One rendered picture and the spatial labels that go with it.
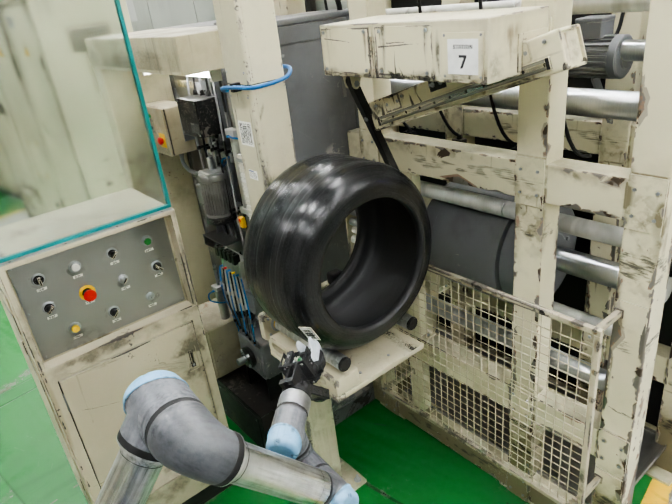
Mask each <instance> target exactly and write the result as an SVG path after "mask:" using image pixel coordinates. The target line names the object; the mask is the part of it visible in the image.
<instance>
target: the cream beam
mask: <svg viewBox="0 0 672 504"><path fill-rule="evenodd" d="M548 24H549V6H532V7H515V8H498V9H481V10H464V11H447V12H430V13H413V14H396V15H379V16H372V17H367V18H361V19H355V20H349V21H343V22H337V23H331V24H325V25H320V35H321V43H322V52H323V61H324V69H325V75H330V76H347V77H363V78H380V79H397V80H413V81H430V82H447V83H463V84H480V85H489V84H492V83H495V82H498V81H502V80H505V79H508V78H512V77H516V76H518V75H520V72H521V70H522V53H523V42H525V41H527V40H530V39H532V38H535V37H537V36H540V35H542V34H545V33H548ZM447 39H478V75H460V74H448V52H447Z"/></svg>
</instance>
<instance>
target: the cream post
mask: <svg viewBox="0 0 672 504"><path fill-rule="evenodd" d="M212 2H213V7H214V13H215V18H216V23H217V29H218V34H219V39H220V45H221V50H222V55H223V61H224V66H225V72H226V77H227V82H228V86H230V83H234V82H240V84H241V86H254V85H259V84H262V83H266V82H270V81H273V80H275V79H278V78H280V77H282V76H284V72H283V65H282V58H281V51H280V44H279V37H278V30H277V23H276V17H275V10H274V3H273V0H212ZM229 93H230V98H231V103H232V109H233V114H234V119H235V125H236V130H237V135H238V141H239V146H240V151H241V157H242V162H243V167H244V173H245V178H246V183H247V189H248V194H249V199H250V205H251V210H252V214H253V211H254V209H255V207H256V205H257V203H258V201H259V200H260V198H261V196H262V195H263V193H264V192H265V190H266V189H267V188H268V187H269V185H270V184H271V183H272V182H273V181H274V180H275V179H276V178H277V177H278V176H279V175H280V174H281V173H282V172H283V171H285V170H286V169H287V168H289V167H290V166H292V165H294V164H295V163H297V161H296V155H295V148H294V141H293V134H292V127H291V120H290V113H289V106H288V99H287V92H286V86H285V80H284V81H282V82H280V83H277V84H275V85H272V86H268V87H265V88H261V89H257V90H242V91H239V92H235V93H232V92H231V90H229ZM238 120H239V121H244V122H250V123H251V129H252V135H253V141H254V146H255V147H251V146H247V145H243V144H242V142H241V136H240V131H239V126H238ZM249 169H250V170H253V171H257V175H258V180H254V179H251V178H250V175H249ZM305 432H306V434H307V436H308V438H309V440H310V443H311V445H312V447H313V449H314V450H315V452H316V453H317V454H318V455H319V456H321V457H322V458H323V459H324V460H325V461H326V462H327V463H328V464H329V465H330V466H331V467H332V468H333V469H334V470H335V471H336V472H337V473H338V474H339V475H340V476H341V477H342V472H341V465H340V458H339V451H338V444H337V437H336V430H335V424H334V417H333V410H332V403H331V398H330V399H327V400H325V401H323V402H314V401H311V406H310V410H309V414H308V417H307V422H306V426H305Z"/></svg>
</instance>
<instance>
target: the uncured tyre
mask: <svg viewBox="0 0 672 504"><path fill-rule="evenodd" d="M354 210H355V212H356V217H357V236H356V241H355V245H354V249H353V252H352V254H351V257H350V259H349V261H348V263H347V265H346V266H345V268H344V269H343V271H342V272H341V273H340V275H339V276H338V277H337V278H336V279H335V280H334V281H333V282H332V283H331V284H330V285H328V286H327V287H325V288H324V289H322V290H321V273H322V266H323V261H324V257H325V254H326V251H327V248H328V246H329V244H330V241H331V239H332V237H333V235H334V234H335V232H336V230H337V229H338V227H339V226H340V225H341V223H342V222H343V221H344V220H345V219H346V217H347V216H348V215H349V214H350V213H351V212H353V211H354ZM431 241H432V239H431V226H430V221H429V216H428V212H427V208H426V205H425V202H424V199H423V197H422V195H421V193H420V191H419V190H418V188H417V187H416V185H415V184H414V183H413V182H412V181H411V180H410V179H409V178H408V177H407V176H406V175H404V174H403V173H402V172H400V171H399V170H397V169H396V168H394V167H392V166H390V165H388V164H385V163H381V162H377V161H372V160H367V159H363V158H358V157H354V156H349V155H344V154H338V153H329V154H322V155H317V156H313V157H309V158H306V159H304V160H301V161H299V162H297V163H295V164H294V165H292V166H290V167H289V168H287V169H286V170H285V171H283V172H282V173H281V174H280V175H279V176H278V177H277V178H276V179H275V180H274V181H273V182H272V183H271V184H270V185H269V187H268V188H267V189H266V190H265V192H264V193H263V195H262V196H261V198H260V200H259V201H258V203H257V205H256V207H255V209H254V211H253V214H252V216H251V219H250V221H249V225H248V228H247V232H246V237H245V243H244V269H245V275H246V279H247V282H248V285H249V288H250V290H251V293H252V294H253V296H254V298H255V300H256V301H257V303H258V304H259V306H260V307H261V309H262V310H263V311H264V312H265V313H266V314H267V315H268V316H269V317H270V318H271V319H273V320H274V321H275V322H277V323H279V324H280V325H282V326H283V327H285V328H286V329H288V330H289V331H291V332H293V333H294V334H296V335H297V336H299V337H300V338H302V339H303V340H305V341H306V342H308V338H307V337H306V336H305V335H304V334H303V332H302V331H301V330H300V329H299V328H298V327H311V328H312V330H313V331H314V332H315V333H316V334H317V336H318V337H319V338H320V339H321V340H317V341H318V342H319V344H320V346H321V348H325V349H331V350H349V349H354V348H357V347H360V346H363V345H365V344H367V343H369V342H371V341H373V340H375V339H376V338H378V337H379V336H381V335H383V334H384V333H386V332H387V331H388V330H389V329H391V328H392V327H393V326H394V325H395V324H396V323H397V322H398V321H399V320H400V319H401V318H402V317H403V316H404V314H405V313H406V312H407V311H408V309H409V308H410V306H411V305H412V303H413V302H414V300H415V298H416V297H417V295H418V293H419V291H420V289H421V286H422V284H423V281H424V279H425V276H426V273H427V269H428V265H429V260H430V254H431Z"/></svg>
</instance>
